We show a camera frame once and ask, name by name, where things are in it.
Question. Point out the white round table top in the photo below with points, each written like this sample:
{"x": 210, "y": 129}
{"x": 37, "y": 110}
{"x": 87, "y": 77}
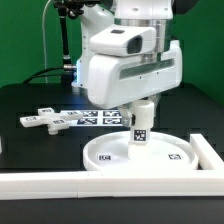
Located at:
{"x": 114, "y": 152}

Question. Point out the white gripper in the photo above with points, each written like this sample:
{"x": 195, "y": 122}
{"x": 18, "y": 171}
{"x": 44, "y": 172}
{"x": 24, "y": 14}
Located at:
{"x": 115, "y": 81}

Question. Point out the black camera stand pole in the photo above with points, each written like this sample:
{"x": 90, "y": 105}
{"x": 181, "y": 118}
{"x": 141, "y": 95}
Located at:
{"x": 72, "y": 9}

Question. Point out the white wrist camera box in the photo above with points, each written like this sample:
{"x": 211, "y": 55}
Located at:
{"x": 124, "y": 41}

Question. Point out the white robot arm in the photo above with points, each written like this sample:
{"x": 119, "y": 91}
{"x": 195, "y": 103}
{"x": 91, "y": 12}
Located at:
{"x": 137, "y": 13}

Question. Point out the white marker sheet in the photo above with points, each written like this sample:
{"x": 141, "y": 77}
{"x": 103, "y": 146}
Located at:
{"x": 98, "y": 118}

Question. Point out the white cross-shaped table base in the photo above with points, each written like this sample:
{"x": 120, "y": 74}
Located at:
{"x": 54, "y": 121}

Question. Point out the white L-shaped fence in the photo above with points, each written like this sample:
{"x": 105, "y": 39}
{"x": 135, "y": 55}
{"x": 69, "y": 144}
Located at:
{"x": 206, "y": 180}

